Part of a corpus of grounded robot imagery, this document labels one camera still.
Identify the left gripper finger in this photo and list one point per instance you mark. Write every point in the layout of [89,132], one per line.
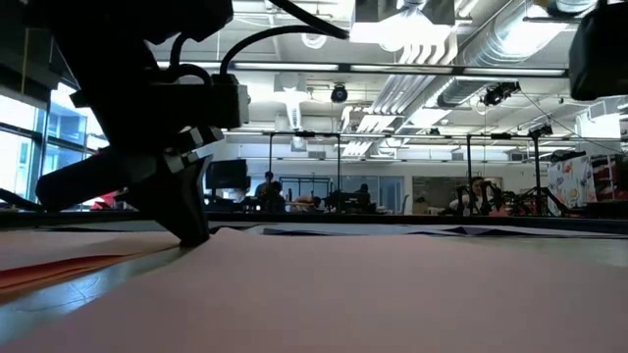
[186,206]
[88,181]

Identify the pink paper sheet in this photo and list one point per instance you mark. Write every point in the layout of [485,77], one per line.
[343,294]

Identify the lilac paper sheet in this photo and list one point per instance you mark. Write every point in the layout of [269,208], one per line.
[539,230]

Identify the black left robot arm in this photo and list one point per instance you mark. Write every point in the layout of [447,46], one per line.
[98,39]

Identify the red angled rack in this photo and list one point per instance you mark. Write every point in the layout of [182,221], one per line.
[105,201]

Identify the large black monitor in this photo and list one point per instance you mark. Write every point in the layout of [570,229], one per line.
[228,174]

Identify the black ceiling track bar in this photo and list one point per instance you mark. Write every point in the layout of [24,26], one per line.
[544,19]

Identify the large glass window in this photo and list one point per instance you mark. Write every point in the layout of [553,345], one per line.
[24,162]

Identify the white hanging box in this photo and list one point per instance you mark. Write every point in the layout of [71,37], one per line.
[598,125]

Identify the black slanted bar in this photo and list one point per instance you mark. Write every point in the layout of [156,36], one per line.
[15,200]

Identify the person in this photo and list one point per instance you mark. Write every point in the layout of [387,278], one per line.
[276,197]
[473,193]
[308,202]
[267,182]
[363,192]
[419,205]

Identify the red storage shelf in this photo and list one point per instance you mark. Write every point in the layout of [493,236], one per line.
[606,176]

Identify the floral patterned cloth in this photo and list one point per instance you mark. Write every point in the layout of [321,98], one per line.
[571,181]

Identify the background robot arms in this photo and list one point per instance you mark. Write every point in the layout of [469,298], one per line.
[530,198]

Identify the small black monitor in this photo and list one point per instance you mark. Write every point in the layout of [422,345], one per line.
[350,202]

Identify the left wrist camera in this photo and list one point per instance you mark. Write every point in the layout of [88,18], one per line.
[230,103]

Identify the silver round air duct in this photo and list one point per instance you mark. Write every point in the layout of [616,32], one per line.
[510,34]

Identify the black stand-mounted camera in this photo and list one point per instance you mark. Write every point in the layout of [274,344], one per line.
[539,130]

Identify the black ceiling camera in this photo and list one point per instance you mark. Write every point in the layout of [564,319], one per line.
[338,93]
[498,93]

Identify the black frame stand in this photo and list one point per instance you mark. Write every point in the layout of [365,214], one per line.
[501,136]
[304,134]

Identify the grey rectangular air duct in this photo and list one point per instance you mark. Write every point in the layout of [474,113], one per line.
[461,93]

